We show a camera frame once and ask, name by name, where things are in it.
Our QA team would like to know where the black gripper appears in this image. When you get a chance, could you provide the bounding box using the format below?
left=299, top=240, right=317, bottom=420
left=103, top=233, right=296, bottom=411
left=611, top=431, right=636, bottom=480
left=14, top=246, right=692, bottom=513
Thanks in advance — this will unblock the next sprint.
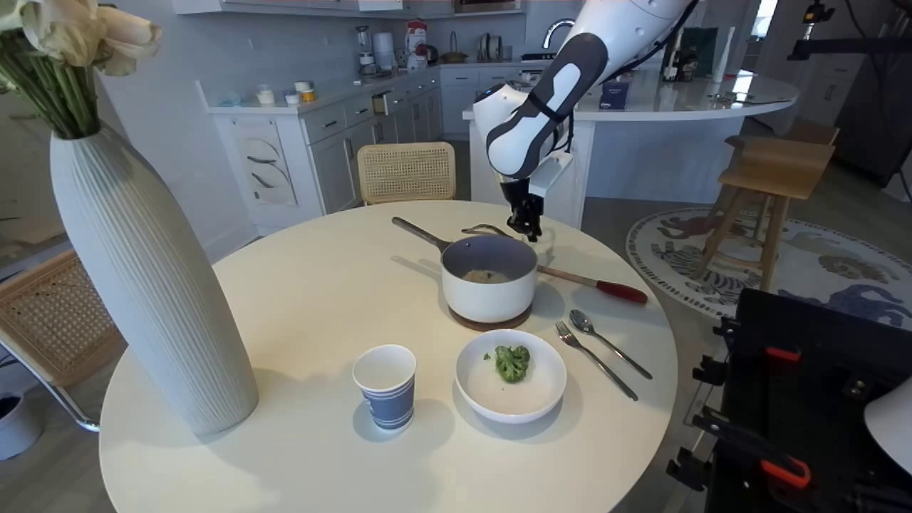
left=500, top=175, right=547, bottom=246

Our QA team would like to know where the wooden spatula red head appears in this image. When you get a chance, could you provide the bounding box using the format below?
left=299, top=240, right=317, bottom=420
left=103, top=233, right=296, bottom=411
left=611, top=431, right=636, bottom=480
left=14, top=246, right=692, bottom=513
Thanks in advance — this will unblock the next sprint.
left=534, top=263, right=653, bottom=307

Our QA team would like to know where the rice and greens filling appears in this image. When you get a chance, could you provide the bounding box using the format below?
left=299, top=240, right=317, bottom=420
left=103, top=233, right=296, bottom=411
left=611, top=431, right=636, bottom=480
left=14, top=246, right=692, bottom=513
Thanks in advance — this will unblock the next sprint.
left=461, top=266, right=517, bottom=287

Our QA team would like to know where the round cork trivet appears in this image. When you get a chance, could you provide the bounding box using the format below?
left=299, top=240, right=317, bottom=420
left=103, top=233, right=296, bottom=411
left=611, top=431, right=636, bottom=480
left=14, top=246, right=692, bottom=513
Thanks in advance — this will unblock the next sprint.
left=450, top=307, right=537, bottom=333

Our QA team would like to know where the wicker back chair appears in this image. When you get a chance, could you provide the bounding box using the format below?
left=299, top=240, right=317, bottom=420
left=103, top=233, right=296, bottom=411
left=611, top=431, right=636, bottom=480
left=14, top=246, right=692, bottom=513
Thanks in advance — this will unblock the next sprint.
left=354, top=139, right=461, bottom=208
left=0, top=247, right=131, bottom=436

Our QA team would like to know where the green broccoli piece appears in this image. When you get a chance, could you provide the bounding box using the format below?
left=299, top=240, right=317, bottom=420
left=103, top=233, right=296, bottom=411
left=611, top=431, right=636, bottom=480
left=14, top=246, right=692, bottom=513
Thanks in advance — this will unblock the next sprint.
left=490, top=343, right=534, bottom=388

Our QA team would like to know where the silver spoon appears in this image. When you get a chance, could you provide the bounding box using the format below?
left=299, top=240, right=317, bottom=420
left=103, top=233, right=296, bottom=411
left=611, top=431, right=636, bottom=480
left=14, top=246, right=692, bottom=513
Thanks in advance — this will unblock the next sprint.
left=568, top=307, right=659, bottom=386

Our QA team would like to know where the silver fork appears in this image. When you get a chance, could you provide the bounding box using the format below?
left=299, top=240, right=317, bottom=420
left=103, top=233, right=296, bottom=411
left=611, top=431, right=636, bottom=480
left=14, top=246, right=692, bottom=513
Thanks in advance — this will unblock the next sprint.
left=552, top=319, right=642, bottom=404

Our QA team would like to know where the white ceramic bowl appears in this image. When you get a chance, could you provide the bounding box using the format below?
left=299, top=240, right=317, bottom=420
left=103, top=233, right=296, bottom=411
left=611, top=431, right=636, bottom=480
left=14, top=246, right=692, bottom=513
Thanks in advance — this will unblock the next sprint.
left=450, top=326, right=572, bottom=427

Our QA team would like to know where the blue white paper cup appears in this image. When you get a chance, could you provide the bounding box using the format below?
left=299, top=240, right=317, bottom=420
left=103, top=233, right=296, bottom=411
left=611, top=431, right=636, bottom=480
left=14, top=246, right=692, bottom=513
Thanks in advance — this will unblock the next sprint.
left=349, top=343, right=423, bottom=433

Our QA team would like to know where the white kitchen cabinet run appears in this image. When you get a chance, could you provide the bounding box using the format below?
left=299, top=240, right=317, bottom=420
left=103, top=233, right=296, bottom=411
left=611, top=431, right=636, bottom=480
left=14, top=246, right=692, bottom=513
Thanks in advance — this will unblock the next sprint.
left=190, top=66, right=450, bottom=236

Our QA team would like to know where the wooden bar stool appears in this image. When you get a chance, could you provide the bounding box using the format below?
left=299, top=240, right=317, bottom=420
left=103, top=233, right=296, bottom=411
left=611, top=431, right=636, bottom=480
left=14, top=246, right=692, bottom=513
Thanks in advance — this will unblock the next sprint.
left=698, top=129, right=842, bottom=293

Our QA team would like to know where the round patterned rug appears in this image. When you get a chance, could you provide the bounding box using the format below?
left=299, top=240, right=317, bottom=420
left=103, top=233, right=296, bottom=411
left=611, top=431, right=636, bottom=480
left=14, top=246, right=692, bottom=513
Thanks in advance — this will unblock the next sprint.
left=625, top=208, right=912, bottom=333

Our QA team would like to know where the black perforated robot cart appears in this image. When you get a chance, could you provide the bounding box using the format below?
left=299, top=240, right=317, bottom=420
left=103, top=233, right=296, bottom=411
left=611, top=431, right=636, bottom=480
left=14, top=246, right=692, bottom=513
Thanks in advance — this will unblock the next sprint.
left=705, top=284, right=912, bottom=513

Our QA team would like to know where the black clamp orange grip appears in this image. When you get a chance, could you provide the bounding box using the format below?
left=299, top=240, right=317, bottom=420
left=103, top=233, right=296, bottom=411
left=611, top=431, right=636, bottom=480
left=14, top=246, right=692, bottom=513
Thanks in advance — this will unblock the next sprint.
left=662, top=404, right=817, bottom=498

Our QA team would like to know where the white ribbed tall vase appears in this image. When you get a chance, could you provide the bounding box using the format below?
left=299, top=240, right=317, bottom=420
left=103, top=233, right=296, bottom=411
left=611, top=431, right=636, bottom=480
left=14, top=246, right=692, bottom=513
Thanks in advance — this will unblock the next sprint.
left=45, top=126, right=263, bottom=441

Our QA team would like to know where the cream flower bouquet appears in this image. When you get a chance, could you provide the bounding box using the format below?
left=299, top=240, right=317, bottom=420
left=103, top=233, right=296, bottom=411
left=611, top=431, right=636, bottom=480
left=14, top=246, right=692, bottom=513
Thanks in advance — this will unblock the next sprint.
left=0, top=0, right=163, bottom=142

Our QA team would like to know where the white pot with handle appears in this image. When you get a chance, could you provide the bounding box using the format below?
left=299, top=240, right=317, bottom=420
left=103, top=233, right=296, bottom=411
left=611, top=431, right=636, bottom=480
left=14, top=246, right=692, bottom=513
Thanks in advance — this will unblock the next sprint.
left=387, top=213, right=542, bottom=329

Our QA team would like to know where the black external camera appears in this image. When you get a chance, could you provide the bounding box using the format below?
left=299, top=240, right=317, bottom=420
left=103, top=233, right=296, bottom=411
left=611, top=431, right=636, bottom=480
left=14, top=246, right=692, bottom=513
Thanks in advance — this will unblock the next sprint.
left=797, top=0, right=834, bottom=28

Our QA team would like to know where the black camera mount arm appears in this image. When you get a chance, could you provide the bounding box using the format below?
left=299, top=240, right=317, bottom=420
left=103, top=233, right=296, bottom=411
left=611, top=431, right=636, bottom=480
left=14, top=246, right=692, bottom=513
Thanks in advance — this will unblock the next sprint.
left=785, top=31, right=912, bottom=62

